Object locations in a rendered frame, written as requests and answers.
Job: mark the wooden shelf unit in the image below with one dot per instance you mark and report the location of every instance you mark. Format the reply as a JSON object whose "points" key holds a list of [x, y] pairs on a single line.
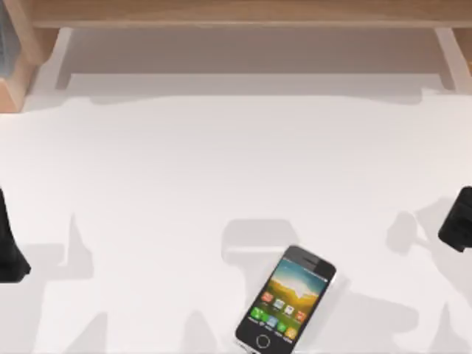
{"points": [[228, 13]]}

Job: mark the black smartphone with colourful screen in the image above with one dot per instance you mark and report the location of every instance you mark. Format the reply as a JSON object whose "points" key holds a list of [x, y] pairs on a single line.
{"points": [[285, 300]]}

